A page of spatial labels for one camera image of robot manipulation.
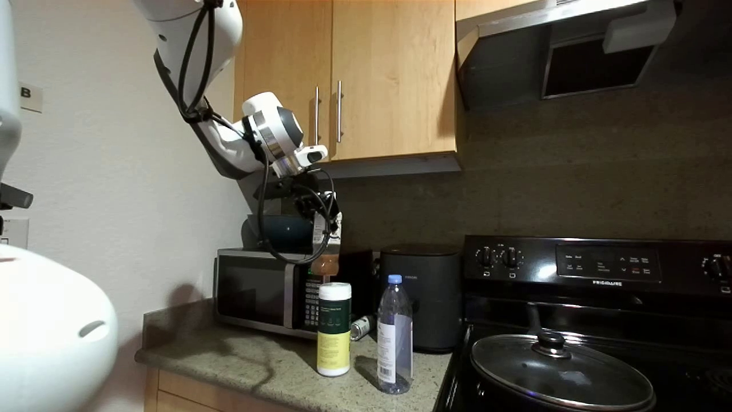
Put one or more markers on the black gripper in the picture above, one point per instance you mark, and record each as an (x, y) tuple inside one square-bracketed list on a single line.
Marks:
[(313, 198)]

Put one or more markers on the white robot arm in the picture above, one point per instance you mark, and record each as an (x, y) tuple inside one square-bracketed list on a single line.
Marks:
[(220, 145)]

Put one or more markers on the stainless steel black microwave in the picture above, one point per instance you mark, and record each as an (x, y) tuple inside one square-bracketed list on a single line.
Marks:
[(251, 289)]

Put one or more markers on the clear water bottle blue cap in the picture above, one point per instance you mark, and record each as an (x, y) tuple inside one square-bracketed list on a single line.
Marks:
[(394, 344)]

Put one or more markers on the dark blue bowl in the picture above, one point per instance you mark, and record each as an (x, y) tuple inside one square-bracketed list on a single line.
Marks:
[(278, 232)]

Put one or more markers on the small grey counter object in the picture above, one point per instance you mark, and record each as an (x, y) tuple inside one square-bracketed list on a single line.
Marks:
[(359, 326)]

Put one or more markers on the white-lidded green yellow canister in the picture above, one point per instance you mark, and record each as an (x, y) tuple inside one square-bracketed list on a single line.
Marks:
[(334, 344)]

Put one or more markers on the black box-shaped appliance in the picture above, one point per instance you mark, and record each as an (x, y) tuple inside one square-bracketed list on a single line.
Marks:
[(426, 298)]

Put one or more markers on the wooden cabinet door narrow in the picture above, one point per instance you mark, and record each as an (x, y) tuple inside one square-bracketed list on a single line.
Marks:
[(395, 76)]

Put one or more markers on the wooden cabinet door wide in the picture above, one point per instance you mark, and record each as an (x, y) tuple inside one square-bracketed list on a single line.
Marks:
[(281, 54)]

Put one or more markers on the wooden base cabinet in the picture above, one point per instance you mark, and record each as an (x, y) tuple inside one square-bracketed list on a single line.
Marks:
[(196, 396)]

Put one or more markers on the black electric stove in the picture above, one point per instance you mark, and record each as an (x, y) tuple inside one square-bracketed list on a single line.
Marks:
[(608, 305)]

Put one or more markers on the glass pan lid with knob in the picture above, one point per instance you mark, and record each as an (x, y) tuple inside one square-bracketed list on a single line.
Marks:
[(578, 382)]

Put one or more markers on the range hood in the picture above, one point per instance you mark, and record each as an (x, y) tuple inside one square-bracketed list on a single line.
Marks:
[(564, 46)]

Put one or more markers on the black mounting bracket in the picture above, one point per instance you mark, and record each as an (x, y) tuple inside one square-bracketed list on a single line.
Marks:
[(13, 198)]

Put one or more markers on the white wall switch plate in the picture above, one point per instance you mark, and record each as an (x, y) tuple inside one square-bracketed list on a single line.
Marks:
[(31, 95)]

